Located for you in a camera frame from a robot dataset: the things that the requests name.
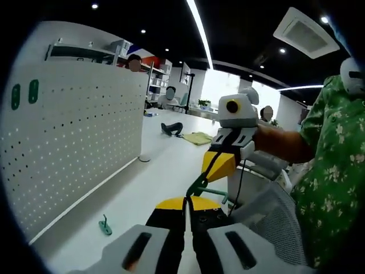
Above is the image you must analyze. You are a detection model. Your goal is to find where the dark grey curved band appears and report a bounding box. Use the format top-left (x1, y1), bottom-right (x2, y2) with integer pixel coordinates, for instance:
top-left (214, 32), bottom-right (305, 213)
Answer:
top-left (161, 122), bottom-right (183, 137)

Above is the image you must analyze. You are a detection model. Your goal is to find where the white perforated mounting plate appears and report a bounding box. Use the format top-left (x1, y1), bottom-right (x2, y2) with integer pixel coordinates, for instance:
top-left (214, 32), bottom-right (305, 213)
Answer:
top-left (0, 61), bottom-right (152, 243)

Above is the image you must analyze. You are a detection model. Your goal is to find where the yellow cloth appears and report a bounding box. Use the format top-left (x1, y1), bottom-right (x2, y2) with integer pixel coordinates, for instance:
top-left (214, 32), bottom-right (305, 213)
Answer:
top-left (182, 131), bottom-right (213, 146)

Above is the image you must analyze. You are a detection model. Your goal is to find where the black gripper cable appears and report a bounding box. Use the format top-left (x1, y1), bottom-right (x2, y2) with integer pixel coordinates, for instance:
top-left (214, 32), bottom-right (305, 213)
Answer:
top-left (228, 158), bottom-right (246, 216)

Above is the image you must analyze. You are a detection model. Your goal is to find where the curved ceiling light strip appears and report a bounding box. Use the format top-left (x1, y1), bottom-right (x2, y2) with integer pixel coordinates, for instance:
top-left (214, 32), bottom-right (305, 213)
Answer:
top-left (186, 0), bottom-right (214, 69)

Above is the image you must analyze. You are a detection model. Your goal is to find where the person in green shirt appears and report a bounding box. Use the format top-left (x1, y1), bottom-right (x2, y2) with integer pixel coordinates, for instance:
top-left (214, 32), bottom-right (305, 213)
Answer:
top-left (290, 74), bottom-right (365, 269)

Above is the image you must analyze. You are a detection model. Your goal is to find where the white worn device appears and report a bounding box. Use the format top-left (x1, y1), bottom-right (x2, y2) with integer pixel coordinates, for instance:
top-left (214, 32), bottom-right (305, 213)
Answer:
top-left (339, 57), bottom-right (365, 96)

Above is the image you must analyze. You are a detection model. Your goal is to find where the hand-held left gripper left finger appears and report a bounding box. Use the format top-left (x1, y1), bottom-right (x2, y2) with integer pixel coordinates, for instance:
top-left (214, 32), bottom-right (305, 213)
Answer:
top-left (82, 196), bottom-right (188, 274)

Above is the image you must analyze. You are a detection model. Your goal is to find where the green hook assembly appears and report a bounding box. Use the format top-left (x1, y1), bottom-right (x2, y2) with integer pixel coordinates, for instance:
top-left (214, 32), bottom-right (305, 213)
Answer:
top-left (27, 79), bottom-right (40, 105)
top-left (186, 171), bottom-right (229, 205)
top-left (98, 214), bottom-right (113, 236)
top-left (10, 84), bottom-right (21, 111)

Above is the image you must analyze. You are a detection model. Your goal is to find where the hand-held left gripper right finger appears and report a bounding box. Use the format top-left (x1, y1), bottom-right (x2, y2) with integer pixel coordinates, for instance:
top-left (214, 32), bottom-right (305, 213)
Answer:
top-left (189, 196), bottom-right (312, 274)

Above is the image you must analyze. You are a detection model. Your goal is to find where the person's right hand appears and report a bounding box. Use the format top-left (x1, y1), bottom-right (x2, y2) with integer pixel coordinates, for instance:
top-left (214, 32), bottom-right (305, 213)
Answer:
top-left (252, 124), bottom-right (289, 161)

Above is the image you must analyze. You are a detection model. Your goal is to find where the grey metal shelf rack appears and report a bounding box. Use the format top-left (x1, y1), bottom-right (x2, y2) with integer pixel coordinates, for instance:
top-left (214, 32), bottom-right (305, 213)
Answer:
top-left (44, 41), bottom-right (122, 67)

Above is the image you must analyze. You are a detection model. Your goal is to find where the black tripod stand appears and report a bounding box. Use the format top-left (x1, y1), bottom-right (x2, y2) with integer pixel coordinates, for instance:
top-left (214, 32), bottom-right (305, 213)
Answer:
top-left (184, 72), bottom-right (197, 115)

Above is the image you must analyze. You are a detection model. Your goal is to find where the white ceiling air vent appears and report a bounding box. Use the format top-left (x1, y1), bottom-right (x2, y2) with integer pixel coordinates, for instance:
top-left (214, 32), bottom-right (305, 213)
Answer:
top-left (273, 7), bottom-right (340, 60)

